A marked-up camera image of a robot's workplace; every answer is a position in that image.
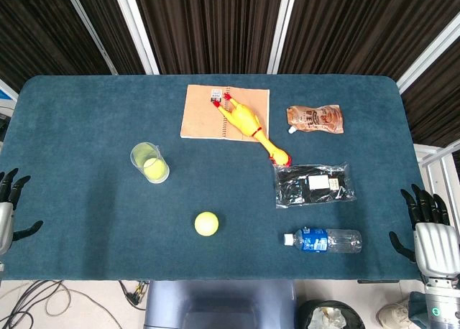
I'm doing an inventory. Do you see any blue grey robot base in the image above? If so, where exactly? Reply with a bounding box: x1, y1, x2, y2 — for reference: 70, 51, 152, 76
143, 279, 298, 329

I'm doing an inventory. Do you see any brown spiral notebook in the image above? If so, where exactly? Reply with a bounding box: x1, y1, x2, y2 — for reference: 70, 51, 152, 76
180, 84, 271, 143

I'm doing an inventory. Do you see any crumpled white paper trash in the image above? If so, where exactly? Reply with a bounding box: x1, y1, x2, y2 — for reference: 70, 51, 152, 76
308, 306, 346, 329

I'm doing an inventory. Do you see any wide white frame post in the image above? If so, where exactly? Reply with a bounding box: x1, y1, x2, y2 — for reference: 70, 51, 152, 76
267, 0, 300, 75
110, 0, 160, 75
396, 11, 460, 95

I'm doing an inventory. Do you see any thin beige floor cable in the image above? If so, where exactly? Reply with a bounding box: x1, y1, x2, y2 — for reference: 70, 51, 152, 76
44, 281, 124, 329

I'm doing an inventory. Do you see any blue table cloth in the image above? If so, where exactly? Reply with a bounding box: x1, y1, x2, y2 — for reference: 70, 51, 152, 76
0, 74, 422, 282

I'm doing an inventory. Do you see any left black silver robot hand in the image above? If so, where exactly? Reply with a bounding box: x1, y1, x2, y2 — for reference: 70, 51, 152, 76
0, 167, 44, 256

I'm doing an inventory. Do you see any blue label water bottle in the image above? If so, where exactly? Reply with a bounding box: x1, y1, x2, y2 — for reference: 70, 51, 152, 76
283, 227, 364, 254

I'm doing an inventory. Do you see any yellow rubber chicken toy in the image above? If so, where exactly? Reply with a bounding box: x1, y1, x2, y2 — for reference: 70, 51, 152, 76
212, 92, 293, 168

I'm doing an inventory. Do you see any black power plug cable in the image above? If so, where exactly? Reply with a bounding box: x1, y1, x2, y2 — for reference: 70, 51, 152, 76
117, 279, 150, 312

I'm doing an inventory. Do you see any brown spouted sauce pouch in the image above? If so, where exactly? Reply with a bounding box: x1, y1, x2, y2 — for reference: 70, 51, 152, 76
285, 103, 345, 135

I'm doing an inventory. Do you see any black item in plastic bag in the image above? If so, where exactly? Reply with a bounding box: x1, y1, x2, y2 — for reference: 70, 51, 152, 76
273, 162, 357, 210

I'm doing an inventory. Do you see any thin white frame post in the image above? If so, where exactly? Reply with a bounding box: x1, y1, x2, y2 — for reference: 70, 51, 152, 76
60, 0, 119, 75

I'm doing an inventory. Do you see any dark brown curtain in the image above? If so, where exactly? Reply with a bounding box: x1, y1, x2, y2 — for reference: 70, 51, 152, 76
0, 0, 460, 149

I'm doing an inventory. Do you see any yellow tennis ball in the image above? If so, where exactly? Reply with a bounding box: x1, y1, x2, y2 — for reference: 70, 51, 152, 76
143, 157, 168, 182
194, 211, 220, 237

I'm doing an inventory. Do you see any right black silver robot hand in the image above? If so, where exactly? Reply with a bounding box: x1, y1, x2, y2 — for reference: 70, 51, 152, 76
389, 183, 460, 278

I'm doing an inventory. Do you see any white sneaker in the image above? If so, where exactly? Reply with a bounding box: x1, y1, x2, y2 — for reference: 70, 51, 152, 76
375, 299, 411, 329

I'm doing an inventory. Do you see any clear plastic cup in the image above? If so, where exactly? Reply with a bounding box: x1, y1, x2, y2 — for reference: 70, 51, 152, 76
129, 142, 170, 185

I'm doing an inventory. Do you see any black floor cable bundle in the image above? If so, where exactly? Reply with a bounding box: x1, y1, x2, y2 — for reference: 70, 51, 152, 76
0, 279, 73, 329

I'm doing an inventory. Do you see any black trash bin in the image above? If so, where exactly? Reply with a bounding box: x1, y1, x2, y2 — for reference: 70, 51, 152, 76
297, 300, 367, 329

